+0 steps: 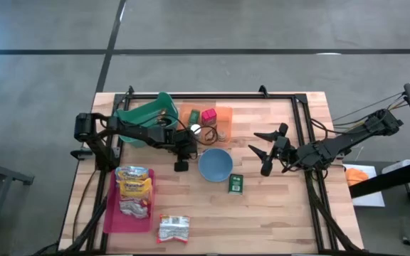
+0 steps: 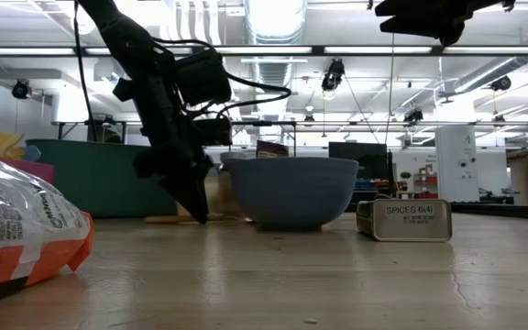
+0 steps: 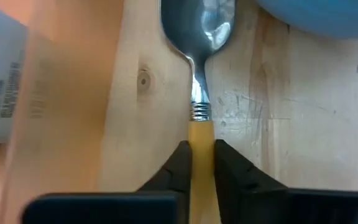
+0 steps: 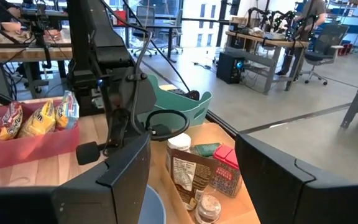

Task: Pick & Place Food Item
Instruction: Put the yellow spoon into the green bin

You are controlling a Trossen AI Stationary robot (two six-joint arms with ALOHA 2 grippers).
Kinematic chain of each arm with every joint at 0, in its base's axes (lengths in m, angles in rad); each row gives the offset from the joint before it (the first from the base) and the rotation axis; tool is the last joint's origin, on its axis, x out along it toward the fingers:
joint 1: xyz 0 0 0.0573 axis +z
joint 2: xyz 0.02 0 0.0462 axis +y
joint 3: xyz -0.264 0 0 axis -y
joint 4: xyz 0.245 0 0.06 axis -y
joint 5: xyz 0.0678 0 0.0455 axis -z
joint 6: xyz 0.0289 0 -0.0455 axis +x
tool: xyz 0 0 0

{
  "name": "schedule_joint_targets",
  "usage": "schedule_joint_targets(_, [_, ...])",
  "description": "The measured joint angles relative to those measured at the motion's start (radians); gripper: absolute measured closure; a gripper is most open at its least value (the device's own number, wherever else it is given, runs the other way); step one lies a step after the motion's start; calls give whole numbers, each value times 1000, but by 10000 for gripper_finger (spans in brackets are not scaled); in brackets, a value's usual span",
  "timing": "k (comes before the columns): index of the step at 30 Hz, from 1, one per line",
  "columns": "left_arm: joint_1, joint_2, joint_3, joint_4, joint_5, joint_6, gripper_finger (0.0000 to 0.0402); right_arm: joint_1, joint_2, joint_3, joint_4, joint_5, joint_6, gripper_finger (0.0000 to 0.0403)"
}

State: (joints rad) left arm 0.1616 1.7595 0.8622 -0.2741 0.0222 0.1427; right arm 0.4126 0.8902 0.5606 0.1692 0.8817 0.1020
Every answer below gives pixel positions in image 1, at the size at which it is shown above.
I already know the green plastic bin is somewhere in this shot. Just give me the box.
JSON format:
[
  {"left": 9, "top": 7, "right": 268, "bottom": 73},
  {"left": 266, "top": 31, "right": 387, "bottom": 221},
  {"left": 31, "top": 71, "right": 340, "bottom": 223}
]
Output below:
[{"left": 114, "top": 91, "right": 180, "bottom": 149}]

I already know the white board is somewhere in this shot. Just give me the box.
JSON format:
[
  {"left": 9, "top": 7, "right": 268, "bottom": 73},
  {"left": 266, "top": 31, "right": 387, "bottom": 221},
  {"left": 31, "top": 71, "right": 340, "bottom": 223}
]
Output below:
[{"left": 342, "top": 162, "right": 387, "bottom": 208}]

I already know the black left camera cable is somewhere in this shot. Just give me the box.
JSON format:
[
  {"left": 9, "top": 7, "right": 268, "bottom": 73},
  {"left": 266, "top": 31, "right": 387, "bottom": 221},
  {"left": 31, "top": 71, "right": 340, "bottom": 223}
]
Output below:
[{"left": 174, "top": 115, "right": 219, "bottom": 147}]

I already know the yellow black cable bundle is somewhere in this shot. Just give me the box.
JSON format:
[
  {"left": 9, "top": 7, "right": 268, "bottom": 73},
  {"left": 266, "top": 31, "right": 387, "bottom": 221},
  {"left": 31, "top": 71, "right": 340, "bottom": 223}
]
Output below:
[{"left": 332, "top": 91, "right": 409, "bottom": 142}]

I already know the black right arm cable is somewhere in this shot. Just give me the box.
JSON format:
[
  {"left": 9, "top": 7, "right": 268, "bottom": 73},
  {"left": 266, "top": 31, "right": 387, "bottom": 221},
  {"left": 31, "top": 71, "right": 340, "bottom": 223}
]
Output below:
[{"left": 310, "top": 117, "right": 369, "bottom": 138}]

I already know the black right camera cable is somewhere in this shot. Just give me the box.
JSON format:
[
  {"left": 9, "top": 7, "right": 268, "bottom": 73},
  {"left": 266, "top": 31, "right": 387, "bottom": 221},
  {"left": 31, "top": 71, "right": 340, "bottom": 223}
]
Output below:
[{"left": 279, "top": 158, "right": 300, "bottom": 175}]

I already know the white orange ramen packet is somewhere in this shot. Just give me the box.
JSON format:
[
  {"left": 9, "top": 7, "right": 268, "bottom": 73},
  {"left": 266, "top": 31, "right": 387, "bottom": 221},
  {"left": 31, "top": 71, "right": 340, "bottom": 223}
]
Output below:
[{"left": 156, "top": 214, "right": 191, "bottom": 245}]

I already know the orange cloth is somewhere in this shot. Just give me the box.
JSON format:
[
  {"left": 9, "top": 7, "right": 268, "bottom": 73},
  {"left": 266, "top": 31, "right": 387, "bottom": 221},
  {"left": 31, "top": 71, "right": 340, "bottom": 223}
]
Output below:
[{"left": 345, "top": 167, "right": 370, "bottom": 187}]

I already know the red lidded spice jar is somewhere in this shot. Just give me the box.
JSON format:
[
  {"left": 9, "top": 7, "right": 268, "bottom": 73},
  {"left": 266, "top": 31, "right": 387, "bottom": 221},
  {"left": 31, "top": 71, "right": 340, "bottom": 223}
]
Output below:
[{"left": 201, "top": 108, "right": 218, "bottom": 126}]

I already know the blue bowl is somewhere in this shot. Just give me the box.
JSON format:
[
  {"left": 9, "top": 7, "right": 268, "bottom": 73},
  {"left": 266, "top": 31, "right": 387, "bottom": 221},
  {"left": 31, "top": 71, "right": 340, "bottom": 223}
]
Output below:
[{"left": 197, "top": 148, "right": 234, "bottom": 183}]

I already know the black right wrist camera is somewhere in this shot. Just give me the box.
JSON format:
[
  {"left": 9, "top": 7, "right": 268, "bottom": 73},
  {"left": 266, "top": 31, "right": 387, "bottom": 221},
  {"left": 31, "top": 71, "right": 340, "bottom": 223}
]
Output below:
[{"left": 261, "top": 156, "right": 275, "bottom": 178}]

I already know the white container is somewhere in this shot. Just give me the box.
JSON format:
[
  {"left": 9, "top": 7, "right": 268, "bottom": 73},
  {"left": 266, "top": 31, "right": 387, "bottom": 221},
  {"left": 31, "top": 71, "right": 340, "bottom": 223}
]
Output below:
[{"left": 382, "top": 159, "right": 410, "bottom": 175}]

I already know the green rectangular spice tin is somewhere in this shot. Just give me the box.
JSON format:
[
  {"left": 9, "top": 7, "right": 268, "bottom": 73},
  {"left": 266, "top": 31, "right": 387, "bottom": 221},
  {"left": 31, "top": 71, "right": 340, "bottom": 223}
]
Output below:
[{"left": 228, "top": 173, "right": 245, "bottom": 196}]

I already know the black camera cable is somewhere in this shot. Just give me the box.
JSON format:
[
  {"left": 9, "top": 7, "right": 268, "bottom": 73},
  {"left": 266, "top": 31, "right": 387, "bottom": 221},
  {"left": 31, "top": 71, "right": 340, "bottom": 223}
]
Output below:
[
  {"left": 174, "top": 115, "right": 219, "bottom": 147},
  {"left": 279, "top": 158, "right": 300, "bottom": 175}
]

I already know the yellow ramen packet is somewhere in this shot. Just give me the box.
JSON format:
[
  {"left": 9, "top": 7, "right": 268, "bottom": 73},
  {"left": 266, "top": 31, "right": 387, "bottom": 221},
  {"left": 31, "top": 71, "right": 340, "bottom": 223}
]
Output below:
[{"left": 118, "top": 177, "right": 153, "bottom": 201}]

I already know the pink plastic bin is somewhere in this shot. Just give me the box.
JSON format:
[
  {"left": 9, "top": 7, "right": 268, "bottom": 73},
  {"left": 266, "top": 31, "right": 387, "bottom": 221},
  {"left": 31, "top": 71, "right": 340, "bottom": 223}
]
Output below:
[{"left": 102, "top": 167, "right": 155, "bottom": 235}]

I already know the black aluminium frame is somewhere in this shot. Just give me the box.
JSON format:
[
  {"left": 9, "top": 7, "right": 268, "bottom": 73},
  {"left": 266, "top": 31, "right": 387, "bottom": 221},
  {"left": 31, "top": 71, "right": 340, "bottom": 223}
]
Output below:
[{"left": 62, "top": 85, "right": 364, "bottom": 256}]

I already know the orange plastic bin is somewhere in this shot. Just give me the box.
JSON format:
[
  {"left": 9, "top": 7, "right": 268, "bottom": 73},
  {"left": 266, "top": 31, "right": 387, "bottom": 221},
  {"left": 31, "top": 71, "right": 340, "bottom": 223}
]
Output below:
[{"left": 178, "top": 102, "right": 233, "bottom": 145}]

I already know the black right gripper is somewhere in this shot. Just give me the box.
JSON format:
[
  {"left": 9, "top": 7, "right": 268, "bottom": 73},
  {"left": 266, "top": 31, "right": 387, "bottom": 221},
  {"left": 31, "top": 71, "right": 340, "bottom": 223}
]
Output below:
[{"left": 248, "top": 122, "right": 298, "bottom": 168}]

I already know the black table clamp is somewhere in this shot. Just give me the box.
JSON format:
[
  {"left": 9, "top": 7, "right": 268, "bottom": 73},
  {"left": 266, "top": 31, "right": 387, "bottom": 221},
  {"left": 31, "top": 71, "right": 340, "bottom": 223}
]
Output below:
[{"left": 70, "top": 149, "right": 93, "bottom": 161}]

